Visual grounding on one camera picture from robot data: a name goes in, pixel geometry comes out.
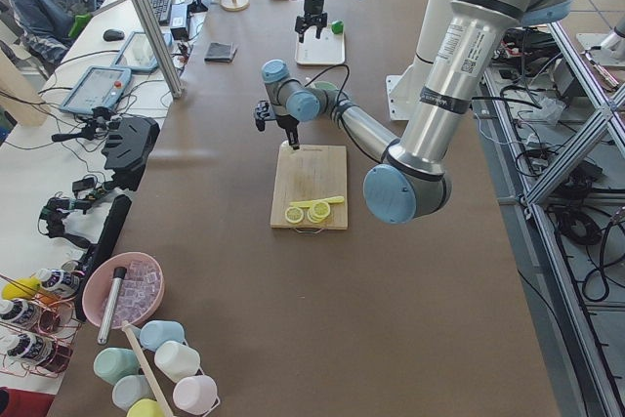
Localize black computer mouse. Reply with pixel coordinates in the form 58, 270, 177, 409
103, 28, 125, 42

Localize lower teach pendant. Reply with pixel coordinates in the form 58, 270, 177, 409
59, 66, 132, 115

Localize yellow lemon toys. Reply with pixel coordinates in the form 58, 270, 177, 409
1, 277, 41, 300

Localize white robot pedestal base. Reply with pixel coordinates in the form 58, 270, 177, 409
386, 0, 452, 121

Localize mint green cup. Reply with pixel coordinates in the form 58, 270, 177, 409
93, 348, 140, 386

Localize yellow cup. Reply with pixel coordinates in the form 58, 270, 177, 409
126, 398, 164, 417

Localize steel muddler stick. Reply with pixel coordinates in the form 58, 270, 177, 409
97, 267, 127, 346

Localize copper wire bottle rack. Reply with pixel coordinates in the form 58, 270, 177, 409
1, 268, 81, 378

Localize light blue cup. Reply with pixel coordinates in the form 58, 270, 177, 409
140, 320, 186, 352

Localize green pepper toy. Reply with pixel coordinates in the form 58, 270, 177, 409
330, 21, 344, 35

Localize teach pendant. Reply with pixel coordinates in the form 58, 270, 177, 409
111, 31, 158, 74
59, 66, 132, 115

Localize pale blue cup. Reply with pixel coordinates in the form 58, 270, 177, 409
111, 375, 153, 411

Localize pink cup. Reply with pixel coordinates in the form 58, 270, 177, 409
173, 375, 218, 415

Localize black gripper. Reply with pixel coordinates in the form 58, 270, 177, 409
275, 114, 300, 150
304, 0, 326, 26

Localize grey folded cloth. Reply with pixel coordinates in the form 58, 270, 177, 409
204, 42, 237, 63

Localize aluminium frame post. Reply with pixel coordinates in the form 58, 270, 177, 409
131, 0, 183, 99

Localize mint green bowl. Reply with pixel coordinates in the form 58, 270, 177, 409
312, 81, 339, 91

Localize yellow plastic knife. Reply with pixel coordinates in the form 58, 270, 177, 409
289, 195, 345, 208

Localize black bar device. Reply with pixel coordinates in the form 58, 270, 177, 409
79, 194, 132, 281

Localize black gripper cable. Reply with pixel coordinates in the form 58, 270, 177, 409
305, 63, 352, 105

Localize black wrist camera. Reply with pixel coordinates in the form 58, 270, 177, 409
253, 100, 275, 132

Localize wooden rolling stick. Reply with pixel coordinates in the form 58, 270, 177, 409
121, 321, 174, 417

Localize white dish rack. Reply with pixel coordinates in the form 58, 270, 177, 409
92, 318, 222, 417

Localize upper teach pendant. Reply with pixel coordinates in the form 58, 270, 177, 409
111, 31, 158, 74

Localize cream rabbit print tray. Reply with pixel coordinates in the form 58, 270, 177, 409
295, 27, 346, 66

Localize wooden cutting board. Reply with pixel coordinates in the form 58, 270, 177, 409
270, 141, 348, 230

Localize white cup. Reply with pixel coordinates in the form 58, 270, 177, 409
154, 341, 201, 383

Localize pink mixing bowl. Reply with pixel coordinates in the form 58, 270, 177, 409
82, 252, 165, 329

